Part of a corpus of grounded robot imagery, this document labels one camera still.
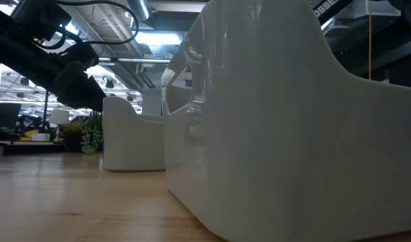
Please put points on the black monitor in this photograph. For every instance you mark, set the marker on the black monitor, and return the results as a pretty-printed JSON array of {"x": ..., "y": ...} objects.
[{"x": 5, "y": 116}]

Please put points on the long ceiling light bar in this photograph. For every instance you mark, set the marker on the long ceiling light bar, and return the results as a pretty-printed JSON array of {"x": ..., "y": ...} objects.
[{"x": 141, "y": 60}]

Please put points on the dark low ledge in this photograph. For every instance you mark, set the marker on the dark low ledge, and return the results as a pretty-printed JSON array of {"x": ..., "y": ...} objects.
[{"x": 30, "y": 148}]

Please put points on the pale green trailing plant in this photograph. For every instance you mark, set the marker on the pale green trailing plant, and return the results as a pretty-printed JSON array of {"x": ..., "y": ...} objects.
[{"x": 91, "y": 141}]

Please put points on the yellow-green plant in dark pot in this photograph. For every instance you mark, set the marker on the yellow-green plant in dark pot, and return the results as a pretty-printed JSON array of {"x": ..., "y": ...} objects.
[{"x": 72, "y": 134}]

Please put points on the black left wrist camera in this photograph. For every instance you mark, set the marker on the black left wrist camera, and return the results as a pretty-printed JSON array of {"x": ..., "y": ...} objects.
[{"x": 40, "y": 17}]

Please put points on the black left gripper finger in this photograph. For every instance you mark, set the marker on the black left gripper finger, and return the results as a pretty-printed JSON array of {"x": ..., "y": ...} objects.
[
  {"x": 82, "y": 90},
  {"x": 80, "y": 53}
]

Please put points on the black metal frame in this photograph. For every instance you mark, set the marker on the black metal frame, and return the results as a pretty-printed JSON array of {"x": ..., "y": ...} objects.
[{"x": 45, "y": 111}]

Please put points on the white plastic basket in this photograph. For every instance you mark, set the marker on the white plastic basket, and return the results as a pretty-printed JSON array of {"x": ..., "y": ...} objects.
[
  {"x": 131, "y": 144},
  {"x": 292, "y": 151}
]

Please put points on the white table lamp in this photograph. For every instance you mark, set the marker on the white table lamp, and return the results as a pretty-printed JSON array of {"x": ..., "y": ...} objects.
[{"x": 58, "y": 117}]

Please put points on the small white box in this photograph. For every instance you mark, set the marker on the small white box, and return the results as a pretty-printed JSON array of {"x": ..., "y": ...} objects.
[{"x": 40, "y": 137}]

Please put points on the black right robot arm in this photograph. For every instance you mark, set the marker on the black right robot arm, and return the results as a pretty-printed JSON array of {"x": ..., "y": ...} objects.
[{"x": 329, "y": 8}]

